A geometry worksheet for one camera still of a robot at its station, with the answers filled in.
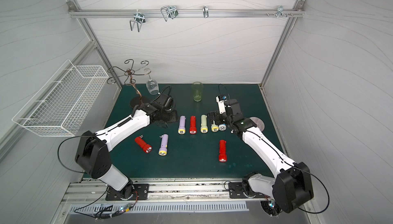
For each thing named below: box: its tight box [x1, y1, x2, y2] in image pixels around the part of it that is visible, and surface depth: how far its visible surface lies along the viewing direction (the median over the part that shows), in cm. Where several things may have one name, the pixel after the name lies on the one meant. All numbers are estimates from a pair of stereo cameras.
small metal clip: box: [202, 5, 209, 19], surface depth 80 cm
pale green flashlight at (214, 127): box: [210, 120, 220, 133], surface depth 95 cm
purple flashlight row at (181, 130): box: [178, 115, 187, 135], surface depth 95 cm
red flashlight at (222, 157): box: [218, 139, 228, 163], surface depth 86 cm
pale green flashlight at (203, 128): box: [200, 114, 209, 134], surface depth 97 cm
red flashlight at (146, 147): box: [134, 134, 153, 154], surface depth 88 cm
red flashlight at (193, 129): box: [189, 115, 198, 135], surface depth 97 cm
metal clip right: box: [266, 5, 294, 19], surface depth 78 cm
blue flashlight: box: [218, 123, 227, 131], surface depth 97 cm
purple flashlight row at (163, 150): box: [158, 133, 169, 156], surface depth 88 cm
